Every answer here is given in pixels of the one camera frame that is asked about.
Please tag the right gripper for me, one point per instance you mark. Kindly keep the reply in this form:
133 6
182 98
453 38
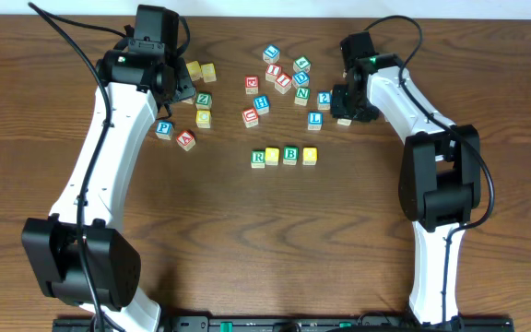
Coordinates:
368 112

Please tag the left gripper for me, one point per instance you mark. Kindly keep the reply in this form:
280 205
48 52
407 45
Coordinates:
183 89

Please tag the yellow O block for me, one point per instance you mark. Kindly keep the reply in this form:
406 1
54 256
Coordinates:
309 156

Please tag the green B block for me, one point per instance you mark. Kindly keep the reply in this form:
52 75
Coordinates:
290 155

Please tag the green R block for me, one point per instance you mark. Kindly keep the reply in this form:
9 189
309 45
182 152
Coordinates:
258 159

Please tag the blue T block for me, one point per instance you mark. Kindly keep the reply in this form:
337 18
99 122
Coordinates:
344 122

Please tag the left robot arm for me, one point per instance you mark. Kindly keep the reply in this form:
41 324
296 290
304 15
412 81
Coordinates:
78 253

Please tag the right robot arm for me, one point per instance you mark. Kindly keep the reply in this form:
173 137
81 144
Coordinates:
439 182

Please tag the green Z block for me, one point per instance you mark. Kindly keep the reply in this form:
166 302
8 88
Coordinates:
203 101

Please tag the blue 2 block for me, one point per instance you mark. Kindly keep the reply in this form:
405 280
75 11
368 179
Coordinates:
324 100

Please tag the blue L block lower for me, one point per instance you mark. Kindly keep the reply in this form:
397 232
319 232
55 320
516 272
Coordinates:
315 121

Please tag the blue l block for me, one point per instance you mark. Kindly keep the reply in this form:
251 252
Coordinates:
315 121
271 54

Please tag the blue P block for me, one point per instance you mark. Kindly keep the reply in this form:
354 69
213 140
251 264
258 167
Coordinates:
164 130

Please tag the green N block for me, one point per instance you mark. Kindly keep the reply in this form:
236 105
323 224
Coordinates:
302 96

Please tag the red A block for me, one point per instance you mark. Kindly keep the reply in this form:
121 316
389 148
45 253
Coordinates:
186 140

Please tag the blue D block centre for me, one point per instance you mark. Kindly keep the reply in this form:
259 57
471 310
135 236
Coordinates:
300 80

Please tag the green 4 block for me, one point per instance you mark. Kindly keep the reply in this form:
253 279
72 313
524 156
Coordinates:
302 64

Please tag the red E block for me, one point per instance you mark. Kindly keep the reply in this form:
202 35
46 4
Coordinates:
251 84

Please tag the red I block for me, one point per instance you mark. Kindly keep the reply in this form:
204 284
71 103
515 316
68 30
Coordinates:
283 83

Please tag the red U block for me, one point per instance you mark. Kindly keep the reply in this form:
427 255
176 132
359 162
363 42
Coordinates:
250 117

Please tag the blue H block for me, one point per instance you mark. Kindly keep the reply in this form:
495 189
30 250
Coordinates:
261 104

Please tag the red H block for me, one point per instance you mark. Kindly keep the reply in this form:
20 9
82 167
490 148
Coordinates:
272 72

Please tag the blue L block top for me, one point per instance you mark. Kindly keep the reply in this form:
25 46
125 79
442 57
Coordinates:
271 54

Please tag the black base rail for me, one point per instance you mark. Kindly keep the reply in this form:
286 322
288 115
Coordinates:
366 322

